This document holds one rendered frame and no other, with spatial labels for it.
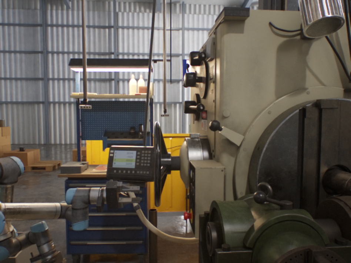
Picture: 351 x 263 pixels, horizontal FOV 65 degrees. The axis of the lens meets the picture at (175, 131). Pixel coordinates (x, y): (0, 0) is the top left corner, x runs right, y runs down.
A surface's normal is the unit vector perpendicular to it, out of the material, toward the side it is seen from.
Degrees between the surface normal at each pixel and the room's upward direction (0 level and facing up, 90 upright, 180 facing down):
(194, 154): 64
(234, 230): 54
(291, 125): 90
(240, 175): 90
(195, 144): 38
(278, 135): 90
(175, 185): 90
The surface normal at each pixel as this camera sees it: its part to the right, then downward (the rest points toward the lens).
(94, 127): 0.03, 0.07
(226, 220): 0.06, -0.69
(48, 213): 0.72, 0.12
